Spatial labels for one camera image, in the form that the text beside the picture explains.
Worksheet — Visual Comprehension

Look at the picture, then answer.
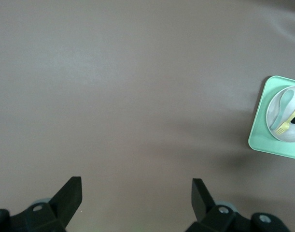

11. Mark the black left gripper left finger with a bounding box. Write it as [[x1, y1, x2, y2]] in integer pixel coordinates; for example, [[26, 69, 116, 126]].
[[0, 176, 84, 232]]

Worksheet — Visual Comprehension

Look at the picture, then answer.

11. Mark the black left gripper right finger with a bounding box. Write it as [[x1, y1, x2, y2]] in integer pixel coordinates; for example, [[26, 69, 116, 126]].
[[185, 178, 288, 232]]

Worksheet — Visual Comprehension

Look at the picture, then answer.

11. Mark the yellow plastic fork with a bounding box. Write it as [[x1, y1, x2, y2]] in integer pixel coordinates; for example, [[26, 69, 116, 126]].
[[274, 101, 295, 135]]

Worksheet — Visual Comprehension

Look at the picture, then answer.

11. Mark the beige round plate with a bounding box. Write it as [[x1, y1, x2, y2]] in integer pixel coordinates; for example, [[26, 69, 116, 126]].
[[265, 85, 295, 143]]

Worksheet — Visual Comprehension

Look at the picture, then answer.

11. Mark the grey-green plastic spoon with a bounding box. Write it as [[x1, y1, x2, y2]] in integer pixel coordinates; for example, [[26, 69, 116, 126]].
[[270, 89, 295, 131]]

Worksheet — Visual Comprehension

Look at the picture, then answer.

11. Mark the light green rectangular tray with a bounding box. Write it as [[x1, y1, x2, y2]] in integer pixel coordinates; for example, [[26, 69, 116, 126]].
[[248, 75, 295, 160]]

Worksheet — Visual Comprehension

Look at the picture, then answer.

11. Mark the brown table mat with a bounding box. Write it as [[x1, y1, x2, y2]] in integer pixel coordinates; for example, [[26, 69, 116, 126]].
[[0, 0, 295, 232]]

